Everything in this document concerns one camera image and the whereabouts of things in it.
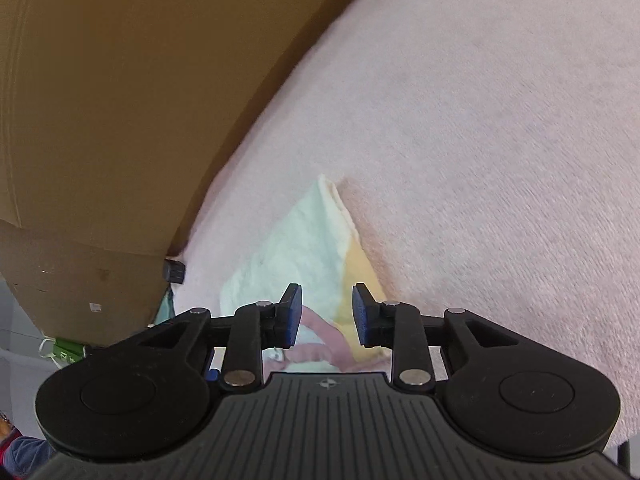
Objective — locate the small green packet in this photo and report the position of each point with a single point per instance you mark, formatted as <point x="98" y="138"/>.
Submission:
<point x="67" y="350"/>

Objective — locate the white and yellow T-shirt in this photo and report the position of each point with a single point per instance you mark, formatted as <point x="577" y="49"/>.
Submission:
<point x="305" y="245"/>

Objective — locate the red and blue cloth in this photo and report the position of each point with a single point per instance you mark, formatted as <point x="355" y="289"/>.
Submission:
<point x="25" y="455"/>

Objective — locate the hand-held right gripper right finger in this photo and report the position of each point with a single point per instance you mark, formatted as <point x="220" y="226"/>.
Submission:
<point x="361" y="312"/>

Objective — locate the large long cardboard box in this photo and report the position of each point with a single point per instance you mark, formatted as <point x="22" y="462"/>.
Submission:
<point x="125" y="85"/>

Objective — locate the cardboard box beside power adapter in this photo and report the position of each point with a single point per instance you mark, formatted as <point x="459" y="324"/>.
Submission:
<point x="75" y="290"/>

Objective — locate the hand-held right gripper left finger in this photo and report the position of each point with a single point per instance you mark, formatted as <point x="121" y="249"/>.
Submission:
<point x="295" y="315"/>

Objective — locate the pink fleece blanket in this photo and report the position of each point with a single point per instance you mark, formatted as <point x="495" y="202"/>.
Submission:
<point x="475" y="160"/>

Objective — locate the teal cloth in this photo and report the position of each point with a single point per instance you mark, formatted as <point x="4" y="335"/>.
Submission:
<point x="165" y="307"/>

